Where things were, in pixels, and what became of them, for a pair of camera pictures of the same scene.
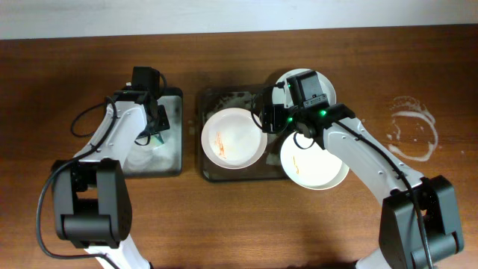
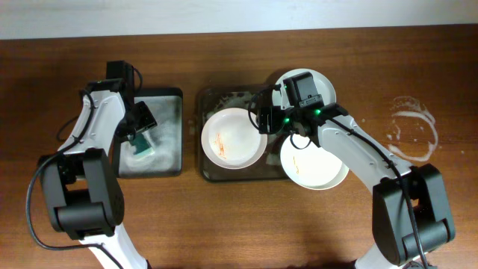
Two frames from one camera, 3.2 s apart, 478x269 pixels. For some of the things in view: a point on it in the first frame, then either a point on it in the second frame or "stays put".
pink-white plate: x=231 y=139 stays put
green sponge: x=156 y=140 → x=141 y=146
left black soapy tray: x=163 y=157 stays put
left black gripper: x=160 y=122 → x=141 y=122
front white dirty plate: x=307 y=164 stays put
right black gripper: x=269 y=116 stays put
